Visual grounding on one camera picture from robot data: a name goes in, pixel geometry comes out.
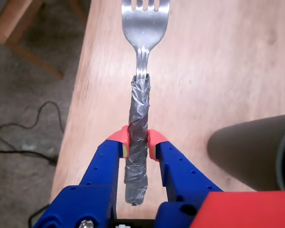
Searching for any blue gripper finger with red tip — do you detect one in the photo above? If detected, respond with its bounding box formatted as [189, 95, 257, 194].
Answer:
[33, 125, 131, 228]
[147, 129, 223, 228]

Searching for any metal fork with taped handle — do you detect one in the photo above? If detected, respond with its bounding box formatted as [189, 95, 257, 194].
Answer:
[121, 0, 171, 207]

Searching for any tall gray cup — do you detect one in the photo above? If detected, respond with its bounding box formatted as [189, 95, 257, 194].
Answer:
[207, 113, 285, 192]

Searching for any thick black floor cable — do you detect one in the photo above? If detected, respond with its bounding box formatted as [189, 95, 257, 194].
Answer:
[28, 203, 51, 228]

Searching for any red wrist camera mount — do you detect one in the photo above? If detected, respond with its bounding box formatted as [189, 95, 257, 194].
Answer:
[189, 190, 285, 228]

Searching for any thin black floor cable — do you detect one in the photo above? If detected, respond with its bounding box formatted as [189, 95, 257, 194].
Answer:
[0, 101, 65, 166]

